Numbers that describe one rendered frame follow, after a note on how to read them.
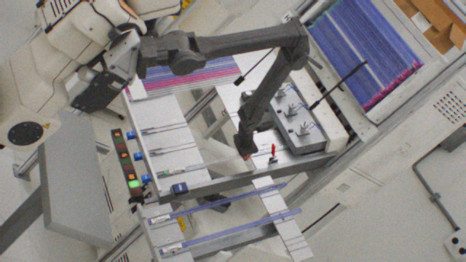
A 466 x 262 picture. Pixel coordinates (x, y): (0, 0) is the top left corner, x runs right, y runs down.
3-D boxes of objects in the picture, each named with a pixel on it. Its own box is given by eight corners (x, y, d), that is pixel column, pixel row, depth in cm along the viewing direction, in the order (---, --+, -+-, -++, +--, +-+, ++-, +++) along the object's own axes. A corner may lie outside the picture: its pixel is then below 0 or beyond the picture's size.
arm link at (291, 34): (307, 8, 182) (321, 34, 177) (295, 38, 193) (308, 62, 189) (161, 32, 167) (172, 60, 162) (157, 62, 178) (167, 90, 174)
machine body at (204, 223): (102, 315, 263) (200, 231, 243) (70, 191, 306) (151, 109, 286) (202, 328, 310) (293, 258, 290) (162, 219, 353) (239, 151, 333)
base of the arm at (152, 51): (129, 26, 162) (143, 56, 156) (158, 23, 166) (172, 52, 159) (126, 51, 169) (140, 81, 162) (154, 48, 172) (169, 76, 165)
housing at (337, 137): (323, 164, 244) (330, 140, 234) (274, 82, 274) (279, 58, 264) (341, 159, 247) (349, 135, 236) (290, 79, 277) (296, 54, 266)
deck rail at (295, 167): (159, 207, 221) (159, 196, 217) (158, 202, 223) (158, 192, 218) (335, 164, 243) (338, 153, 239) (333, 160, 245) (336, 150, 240)
